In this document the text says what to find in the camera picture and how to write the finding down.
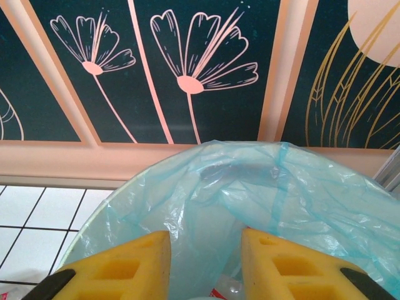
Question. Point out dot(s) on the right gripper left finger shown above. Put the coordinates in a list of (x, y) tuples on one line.
[(125, 272)]

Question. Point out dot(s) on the bin with blue liner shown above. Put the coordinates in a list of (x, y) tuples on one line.
[(281, 193)]

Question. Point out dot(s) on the clear cola bottle red cap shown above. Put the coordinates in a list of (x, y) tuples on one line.
[(231, 289)]

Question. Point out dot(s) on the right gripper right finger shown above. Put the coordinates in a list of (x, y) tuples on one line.
[(290, 275)]

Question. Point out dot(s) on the aluminium frame post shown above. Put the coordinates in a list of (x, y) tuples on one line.
[(389, 175)]

